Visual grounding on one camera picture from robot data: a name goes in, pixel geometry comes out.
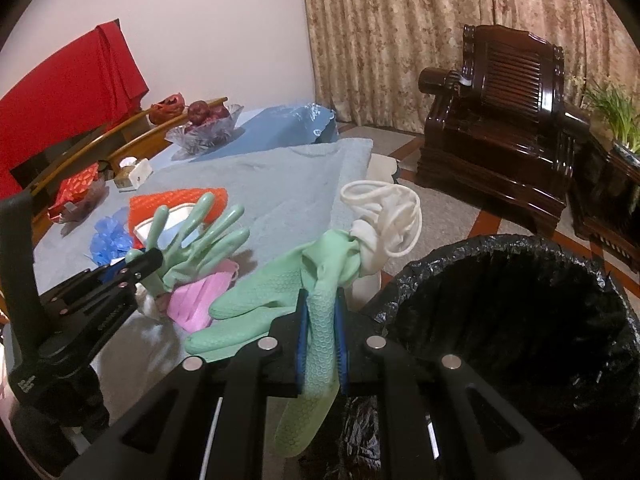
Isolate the blue plastic tablecloth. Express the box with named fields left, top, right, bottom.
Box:
left=190, top=102, right=341, bottom=161

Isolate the trash bin with black liner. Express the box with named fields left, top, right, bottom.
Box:
left=340, top=234, right=640, bottom=480

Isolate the white foam tray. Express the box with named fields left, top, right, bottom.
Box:
left=134, top=204, right=198, bottom=248

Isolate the red cloth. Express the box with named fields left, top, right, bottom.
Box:
left=0, top=21, right=150, bottom=201

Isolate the orange-red plastic bag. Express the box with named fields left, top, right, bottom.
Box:
left=129, top=187, right=228, bottom=236

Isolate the blue crumpled plastic bag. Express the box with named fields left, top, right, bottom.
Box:
left=90, top=212, right=133, bottom=268

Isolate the potted green plant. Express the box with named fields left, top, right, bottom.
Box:
left=582, top=77, right=640, bottom=166

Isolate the dark television screen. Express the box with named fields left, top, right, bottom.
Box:
left=10, top=127, right=108, bottom=193

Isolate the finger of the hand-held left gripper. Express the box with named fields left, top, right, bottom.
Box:
left=50, top=281, right=140, bottom=362
left=39, top=247, right=165, bottom=312

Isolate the red packet in glass dish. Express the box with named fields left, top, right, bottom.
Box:
left=47, top=180, right=108, bottom=223

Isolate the small red bag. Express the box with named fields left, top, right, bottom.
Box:
left=149, top=92, right=187, bottom=126

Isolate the dark wooden side table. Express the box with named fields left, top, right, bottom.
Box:
left=570, top=130, right=640, bottom=273

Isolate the glass fruit bowl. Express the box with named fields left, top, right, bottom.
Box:
left=165, top=104, right=246, bottom=153

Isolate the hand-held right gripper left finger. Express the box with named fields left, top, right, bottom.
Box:
left=60, top=290, right=311, bottom=480

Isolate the green rubber glove white cuff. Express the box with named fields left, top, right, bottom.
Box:
left=184, top=180, right=423, bottom=461

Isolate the pink face mask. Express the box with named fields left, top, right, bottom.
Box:
left=167, top=258, right=240, bottom=332

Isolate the dark wooden armchair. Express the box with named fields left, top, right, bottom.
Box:
left=416, top=24, right=593, bottom=238

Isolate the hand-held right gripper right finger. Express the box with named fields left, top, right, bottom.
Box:
left=334, top=297, right=586, bottom=480

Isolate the white tissue box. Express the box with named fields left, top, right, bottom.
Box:
left=114, top=156, right=152, bottom=190

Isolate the beige patterned curtain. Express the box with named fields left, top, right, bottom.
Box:
left=299, top=0, right=640, bottom=133

